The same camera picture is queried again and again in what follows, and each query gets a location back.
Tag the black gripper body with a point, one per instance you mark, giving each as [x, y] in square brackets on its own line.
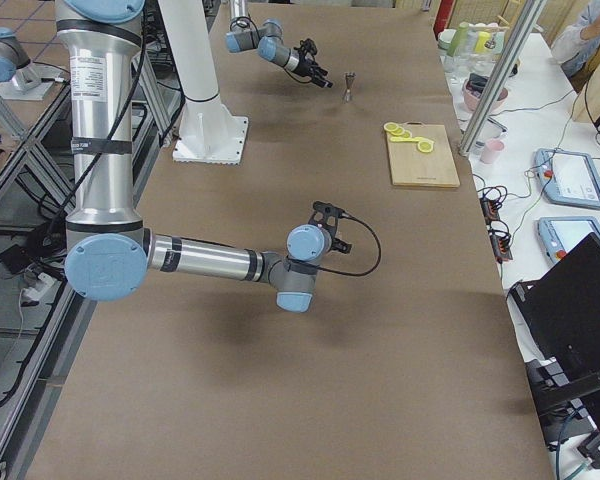
[342, 245]
[308, 65]

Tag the steel jigger measuring cup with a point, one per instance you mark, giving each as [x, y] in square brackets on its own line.
[349, 78]

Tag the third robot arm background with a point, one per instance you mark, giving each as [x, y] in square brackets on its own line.
[19, 78]

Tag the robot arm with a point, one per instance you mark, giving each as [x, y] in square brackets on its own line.
[267, 40]
[109, 250]

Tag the pink cup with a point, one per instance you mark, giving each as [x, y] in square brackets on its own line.
[492, 150]

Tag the lemon slice outer end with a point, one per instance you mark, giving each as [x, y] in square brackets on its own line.
[392, 127]

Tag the lemon slice middle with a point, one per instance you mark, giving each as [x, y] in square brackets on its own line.
[398, 131]

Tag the yellow plastic knife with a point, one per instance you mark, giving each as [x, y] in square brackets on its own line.
[401, 139]

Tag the wooden cutting board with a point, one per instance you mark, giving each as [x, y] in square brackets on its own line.
[411, 168]

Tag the lemon slice top pair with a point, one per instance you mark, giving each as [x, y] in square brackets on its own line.
[425, 146]

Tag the green bottle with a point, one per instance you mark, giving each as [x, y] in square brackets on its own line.
[458, 39]

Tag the black power strip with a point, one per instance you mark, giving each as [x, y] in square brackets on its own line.
[497, 230]

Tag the near teach pendant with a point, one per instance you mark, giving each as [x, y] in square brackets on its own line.
[559, 235]

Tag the teach pendant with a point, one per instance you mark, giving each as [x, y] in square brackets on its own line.
[568, 178]
[559, 235]

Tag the black laptop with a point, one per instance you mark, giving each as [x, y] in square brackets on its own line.
[562, 312]

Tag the far teach pendant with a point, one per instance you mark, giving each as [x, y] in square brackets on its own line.
[568, 178]

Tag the person in grey jacket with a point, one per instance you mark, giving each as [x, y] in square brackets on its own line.
[578, 42]

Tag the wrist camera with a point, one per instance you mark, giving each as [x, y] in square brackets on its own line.
[325, 214]
[308, 47]

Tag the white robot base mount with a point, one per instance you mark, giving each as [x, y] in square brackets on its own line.
[208, 132]

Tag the aluminium frame post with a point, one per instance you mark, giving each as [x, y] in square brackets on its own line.
[513, 45]

